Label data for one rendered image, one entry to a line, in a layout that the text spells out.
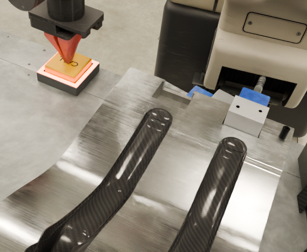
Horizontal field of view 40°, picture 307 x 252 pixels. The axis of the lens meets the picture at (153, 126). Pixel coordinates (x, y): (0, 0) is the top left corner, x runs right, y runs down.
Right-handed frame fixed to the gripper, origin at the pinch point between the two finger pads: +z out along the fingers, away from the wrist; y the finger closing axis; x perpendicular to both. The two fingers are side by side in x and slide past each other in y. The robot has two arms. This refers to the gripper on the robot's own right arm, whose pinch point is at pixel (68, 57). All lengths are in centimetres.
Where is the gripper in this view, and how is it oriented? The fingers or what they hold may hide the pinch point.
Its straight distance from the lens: 75.0
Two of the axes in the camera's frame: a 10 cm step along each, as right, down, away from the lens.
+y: 9.1, 3.7, -2.1
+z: -1.1, 6.7, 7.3
